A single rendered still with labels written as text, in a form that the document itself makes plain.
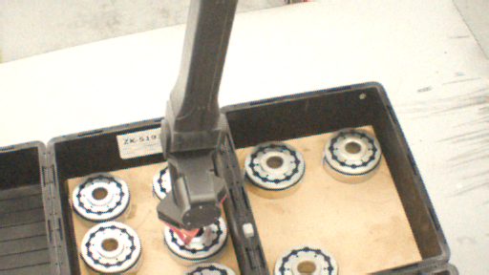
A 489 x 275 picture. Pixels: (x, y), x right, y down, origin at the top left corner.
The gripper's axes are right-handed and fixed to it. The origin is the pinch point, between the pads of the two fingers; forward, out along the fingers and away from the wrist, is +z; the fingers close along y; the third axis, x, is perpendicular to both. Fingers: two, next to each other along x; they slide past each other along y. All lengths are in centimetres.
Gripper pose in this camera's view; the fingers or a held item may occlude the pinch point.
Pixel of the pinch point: (194, 227)
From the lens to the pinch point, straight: 150.4
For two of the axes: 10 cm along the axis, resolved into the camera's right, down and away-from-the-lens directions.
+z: 0.2, 6.3, 7.8
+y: 5.5, -6.6, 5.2
